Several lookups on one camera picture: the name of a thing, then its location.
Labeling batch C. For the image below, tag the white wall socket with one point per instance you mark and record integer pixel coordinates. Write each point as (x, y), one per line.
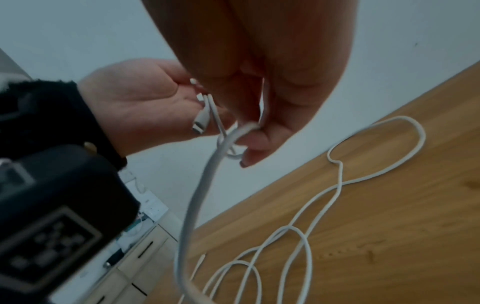
(153, 207)

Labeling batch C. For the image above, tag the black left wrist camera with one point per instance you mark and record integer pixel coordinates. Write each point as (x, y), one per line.
(56, 207)

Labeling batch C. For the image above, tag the white drawer cabinet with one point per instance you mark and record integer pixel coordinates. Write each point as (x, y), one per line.
(150, 267)

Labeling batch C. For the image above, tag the person's left hand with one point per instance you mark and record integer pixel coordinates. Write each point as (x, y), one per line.
(142, 104)

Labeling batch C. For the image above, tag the black left wristband with markers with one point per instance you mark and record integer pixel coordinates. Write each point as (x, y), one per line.
(48, 118)

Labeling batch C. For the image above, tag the person's right hand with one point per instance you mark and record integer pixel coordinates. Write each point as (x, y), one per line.
(262, 44)

